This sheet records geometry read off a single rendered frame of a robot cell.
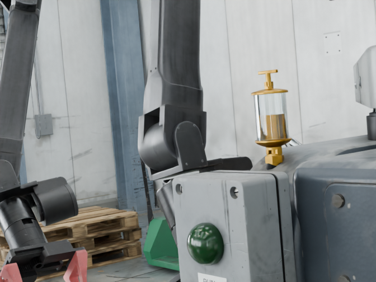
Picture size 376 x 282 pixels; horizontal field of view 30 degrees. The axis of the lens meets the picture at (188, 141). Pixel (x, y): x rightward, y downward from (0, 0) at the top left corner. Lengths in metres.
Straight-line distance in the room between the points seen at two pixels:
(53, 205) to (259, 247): 0.73
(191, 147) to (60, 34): 8.36
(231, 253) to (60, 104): 8.59
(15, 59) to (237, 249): 0.89
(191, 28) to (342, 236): 0.46
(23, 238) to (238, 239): 0.70
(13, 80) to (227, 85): 6.91
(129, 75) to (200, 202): 8.60
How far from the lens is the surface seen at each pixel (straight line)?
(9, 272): 1.08
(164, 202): 0.82
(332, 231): 0.48
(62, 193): 1.18
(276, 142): 0.54
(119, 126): 9.43
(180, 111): 0.82
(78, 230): 6.25
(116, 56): 9.43
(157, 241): 6.15
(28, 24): 1.35
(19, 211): 1.16
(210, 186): 0.48
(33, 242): 1.13
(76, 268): 1.15
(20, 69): 1.30
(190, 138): 0.81
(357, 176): 0.46
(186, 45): 0.86
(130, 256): 6.58
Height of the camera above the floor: 1.38
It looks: 3 degrees down
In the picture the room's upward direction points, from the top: 5 degrees counter-clockwise
